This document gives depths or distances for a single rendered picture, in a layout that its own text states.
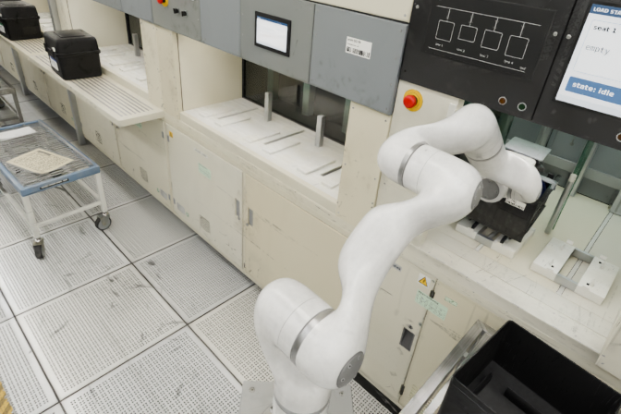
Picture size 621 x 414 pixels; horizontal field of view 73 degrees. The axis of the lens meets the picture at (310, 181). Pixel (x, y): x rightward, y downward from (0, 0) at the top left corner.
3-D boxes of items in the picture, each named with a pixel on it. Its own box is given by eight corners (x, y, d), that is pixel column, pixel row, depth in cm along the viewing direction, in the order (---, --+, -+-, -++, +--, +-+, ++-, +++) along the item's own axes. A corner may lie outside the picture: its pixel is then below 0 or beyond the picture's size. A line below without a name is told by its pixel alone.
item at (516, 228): (453, 220, 153) (478, 144, 135) (476, 197, 166) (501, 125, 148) (521, 254, 140) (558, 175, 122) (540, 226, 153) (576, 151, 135)
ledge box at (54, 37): (47, 69, 288) (37, 30, 275) (90, 65, 305) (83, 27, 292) (61, 81, 270) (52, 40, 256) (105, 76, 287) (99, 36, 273)
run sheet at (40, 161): (2, 162, 245) (1, 159, 244) (39, 147, 264) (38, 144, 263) (41, 176, 236) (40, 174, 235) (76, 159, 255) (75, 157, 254)
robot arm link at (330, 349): (285, 347, 85) (344, 406, 75) (256, 334, 75) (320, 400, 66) (427, 160, 94) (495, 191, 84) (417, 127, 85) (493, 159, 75)
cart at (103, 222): (-17, 193, 295) (-40, 130, 270) (62, 170, 329) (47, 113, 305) (38, 263, 242) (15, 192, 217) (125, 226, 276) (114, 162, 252)
